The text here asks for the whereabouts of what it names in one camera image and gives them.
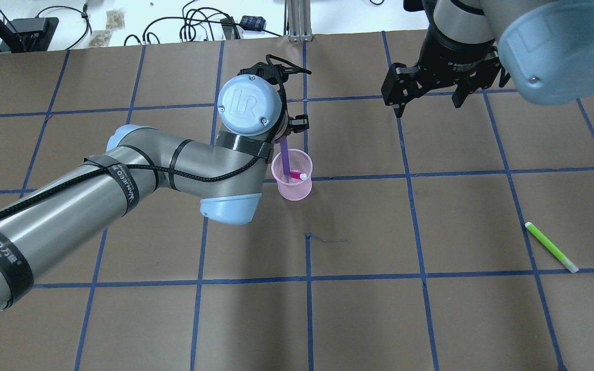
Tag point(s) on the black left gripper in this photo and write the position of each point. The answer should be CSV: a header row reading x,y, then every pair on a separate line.
x,y
297,123

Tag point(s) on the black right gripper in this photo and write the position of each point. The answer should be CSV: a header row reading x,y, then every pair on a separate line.
x,y
456,54

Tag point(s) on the purple highlighter pen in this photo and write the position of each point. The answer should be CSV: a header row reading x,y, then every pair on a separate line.
x,y
284,151

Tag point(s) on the pink highlighter pen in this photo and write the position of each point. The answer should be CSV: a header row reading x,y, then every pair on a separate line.
x,y
301,176

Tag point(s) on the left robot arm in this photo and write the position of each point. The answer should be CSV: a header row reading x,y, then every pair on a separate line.
x,y
40,230

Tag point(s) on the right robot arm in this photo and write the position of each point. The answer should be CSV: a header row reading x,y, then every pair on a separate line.
x,y
546,48

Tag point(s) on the pink mesh cup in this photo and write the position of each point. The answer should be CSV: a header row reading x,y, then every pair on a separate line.
x,y
296,184

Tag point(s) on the green highlighter pen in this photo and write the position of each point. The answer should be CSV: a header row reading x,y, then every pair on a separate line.
x,y
551,247

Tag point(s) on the aluminium frame post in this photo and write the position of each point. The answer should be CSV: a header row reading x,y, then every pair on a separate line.
x,y
298,21

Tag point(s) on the black camera stand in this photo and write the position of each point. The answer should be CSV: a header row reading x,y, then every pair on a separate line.
x,y
27,34

